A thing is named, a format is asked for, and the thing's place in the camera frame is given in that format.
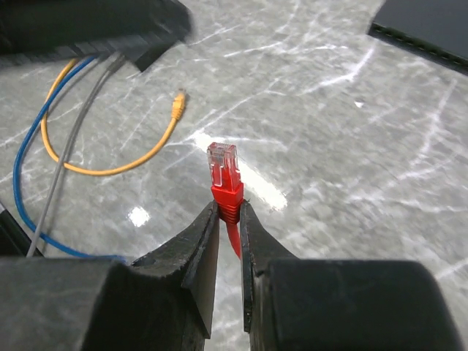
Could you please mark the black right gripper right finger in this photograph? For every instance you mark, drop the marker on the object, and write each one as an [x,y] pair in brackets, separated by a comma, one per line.
[329,304]

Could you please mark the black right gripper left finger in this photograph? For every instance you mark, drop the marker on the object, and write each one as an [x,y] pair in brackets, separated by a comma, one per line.
[163,300]

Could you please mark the black TP-Link network switch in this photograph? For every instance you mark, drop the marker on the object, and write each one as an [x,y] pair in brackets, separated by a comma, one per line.
[43,31]

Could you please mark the black Mercury network switch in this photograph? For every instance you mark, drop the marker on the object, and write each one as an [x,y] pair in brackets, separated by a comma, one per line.
[433,29]

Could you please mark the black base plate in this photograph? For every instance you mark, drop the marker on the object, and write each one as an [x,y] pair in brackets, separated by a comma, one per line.
[13,239]

